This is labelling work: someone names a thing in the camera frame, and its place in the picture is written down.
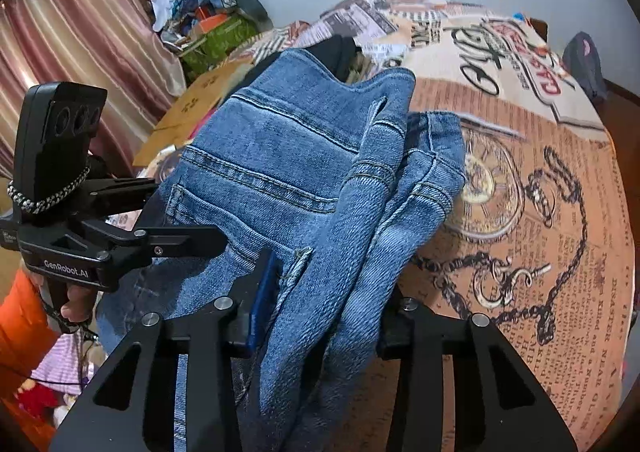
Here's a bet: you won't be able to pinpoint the pile of clothes and bags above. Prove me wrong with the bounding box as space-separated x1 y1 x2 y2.
151 0 272 82

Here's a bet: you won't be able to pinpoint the blue denim jeans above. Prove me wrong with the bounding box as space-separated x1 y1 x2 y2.
96 49 465 451

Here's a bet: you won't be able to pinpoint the orange sleeve forearm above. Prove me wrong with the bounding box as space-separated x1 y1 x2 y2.
0 269 58 398

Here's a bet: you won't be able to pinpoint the brown cardboard box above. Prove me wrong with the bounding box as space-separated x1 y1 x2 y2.
132 56 253 167

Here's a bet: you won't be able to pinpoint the dark grey bag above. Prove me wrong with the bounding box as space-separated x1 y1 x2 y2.
562 32 608 104

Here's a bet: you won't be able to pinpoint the striped pink curtain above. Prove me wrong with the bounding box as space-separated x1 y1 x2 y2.
1 0 186 177

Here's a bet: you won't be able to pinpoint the black folded garment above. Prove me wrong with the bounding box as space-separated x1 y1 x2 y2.
235 35 359 89

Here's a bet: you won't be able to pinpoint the left hand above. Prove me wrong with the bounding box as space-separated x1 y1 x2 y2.
19 258 101 324

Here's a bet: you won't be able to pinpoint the newspaper print bed cover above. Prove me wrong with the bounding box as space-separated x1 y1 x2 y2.
221 0 634 451

